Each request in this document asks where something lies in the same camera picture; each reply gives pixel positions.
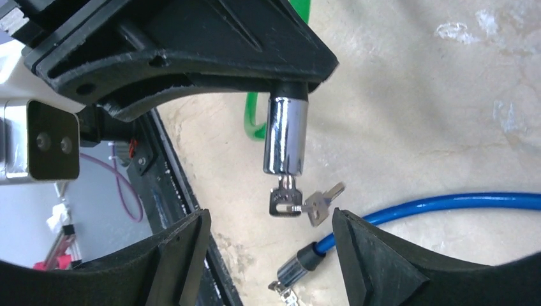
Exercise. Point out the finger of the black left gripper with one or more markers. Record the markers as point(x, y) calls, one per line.
point(127, 107)
point(120, 52)

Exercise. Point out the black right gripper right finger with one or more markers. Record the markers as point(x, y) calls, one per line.
point(379, 268)

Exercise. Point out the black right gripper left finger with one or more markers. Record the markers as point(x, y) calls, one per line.
point(164, 269)

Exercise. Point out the blue cable lock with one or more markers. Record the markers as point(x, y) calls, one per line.
point(309, 258)

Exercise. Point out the silver blue lock keys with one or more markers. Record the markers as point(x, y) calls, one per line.
point(287, 295)

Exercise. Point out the silver green lock keys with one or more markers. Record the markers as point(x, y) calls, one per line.
point(287, 201)

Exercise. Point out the green cable lock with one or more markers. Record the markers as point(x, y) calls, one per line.
point(284, 131)

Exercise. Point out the pink clamp fixture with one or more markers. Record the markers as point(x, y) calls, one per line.
point(64, 253)

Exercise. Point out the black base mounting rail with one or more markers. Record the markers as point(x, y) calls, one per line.
point(157, 176)

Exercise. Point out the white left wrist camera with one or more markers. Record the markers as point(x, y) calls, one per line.
point(40, 130)

